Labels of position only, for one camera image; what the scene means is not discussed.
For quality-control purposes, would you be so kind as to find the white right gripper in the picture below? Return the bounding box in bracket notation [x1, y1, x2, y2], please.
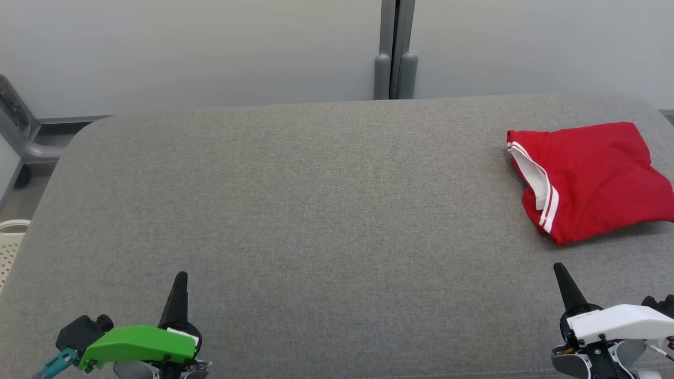
[553, 262, 674, 344]

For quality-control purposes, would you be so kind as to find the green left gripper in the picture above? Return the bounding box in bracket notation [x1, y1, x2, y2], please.
[78, 271, 204, 372]

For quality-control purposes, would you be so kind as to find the red basketball jersey white trim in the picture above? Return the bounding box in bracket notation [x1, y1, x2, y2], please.
[506, 122, 674, 247]

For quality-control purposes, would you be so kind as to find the cream perforated laundry basket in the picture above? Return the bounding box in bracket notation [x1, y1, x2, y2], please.
[0, 219, 32, 293]

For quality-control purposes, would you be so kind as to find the teal-plug left camera cable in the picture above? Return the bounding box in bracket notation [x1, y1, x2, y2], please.
[32, 347, 79, 379]

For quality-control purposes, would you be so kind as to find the grey partition bottom rail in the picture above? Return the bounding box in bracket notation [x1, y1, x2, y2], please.
[39, 114, 114, 126]

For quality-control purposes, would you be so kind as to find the grey partition post with hinge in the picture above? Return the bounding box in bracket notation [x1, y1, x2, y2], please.
[0, 74, 67, 164]

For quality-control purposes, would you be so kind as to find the grey twin-foot partition post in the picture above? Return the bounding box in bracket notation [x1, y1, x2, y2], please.
[373, 0, 419, 101]

